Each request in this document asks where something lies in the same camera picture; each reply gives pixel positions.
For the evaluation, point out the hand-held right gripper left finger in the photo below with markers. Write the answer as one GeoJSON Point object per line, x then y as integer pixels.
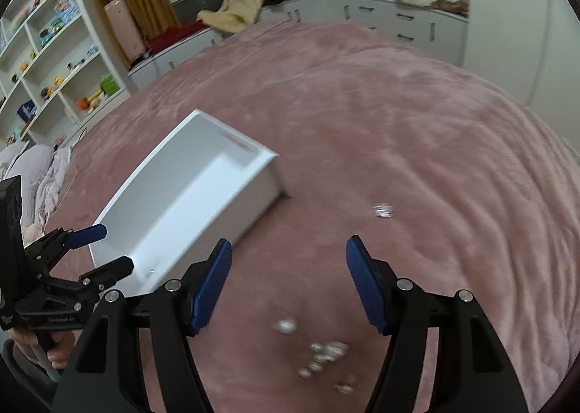
{"type": "Point", "coordinates": [209, 290]}

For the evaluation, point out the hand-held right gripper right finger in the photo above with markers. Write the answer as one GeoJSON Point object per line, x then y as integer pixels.
{"type": "Point", "coordinates": [365, 288]}

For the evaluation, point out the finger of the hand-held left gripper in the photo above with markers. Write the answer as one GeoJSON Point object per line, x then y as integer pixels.
{"type": "Point", "coordinates": [86, 235]}
{"type": "Point", "coordinates": [111, 269]}

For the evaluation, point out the pile of silver jewelry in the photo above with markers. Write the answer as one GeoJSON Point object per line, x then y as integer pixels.
{"type": "Point", "coordinates": [324, 356]}

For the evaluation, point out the white rectangular box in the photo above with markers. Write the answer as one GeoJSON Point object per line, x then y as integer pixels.
{"type": "Point", "coordinates": [181, 209]}

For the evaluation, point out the person's left hand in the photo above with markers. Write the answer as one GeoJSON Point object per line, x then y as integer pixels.
{"type": "Point", "coordinates": [61, 352]}

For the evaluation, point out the tiny silver earrings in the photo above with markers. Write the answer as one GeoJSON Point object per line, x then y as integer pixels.
{"type": "Point", "coordinates": [150, 272]}

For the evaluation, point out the light pink pillows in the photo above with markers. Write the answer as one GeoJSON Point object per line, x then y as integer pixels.
{"type": "Point", "coordinates": [31, 177]}

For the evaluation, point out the blue box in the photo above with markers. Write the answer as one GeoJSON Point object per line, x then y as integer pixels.
{"type": "Point", "coordinates": [26, 111]}

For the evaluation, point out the green box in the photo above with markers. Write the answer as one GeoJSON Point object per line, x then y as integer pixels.
{"type": "Point", "coordinates": [109, 85]}

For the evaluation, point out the pink plush blanket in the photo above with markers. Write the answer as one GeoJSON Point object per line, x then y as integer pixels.
{"type": "Point", "coordinates": [385, 114]}

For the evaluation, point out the white bookshelf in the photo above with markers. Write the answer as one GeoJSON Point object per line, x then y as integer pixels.
{"type": "Point", "coordinates": [68, 59]}

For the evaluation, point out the pink cylindrical appliance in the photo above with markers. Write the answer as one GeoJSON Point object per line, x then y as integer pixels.
{"type": "Point", "coordinates": [124, 28]}

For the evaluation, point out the red cloth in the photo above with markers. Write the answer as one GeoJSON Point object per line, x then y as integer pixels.
{"type": "Point", "coordinates": [176, 35]}

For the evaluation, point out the white window seat cabinet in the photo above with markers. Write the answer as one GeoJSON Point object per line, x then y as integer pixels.
{"type": "Point", "coordinates": [385, 19]}

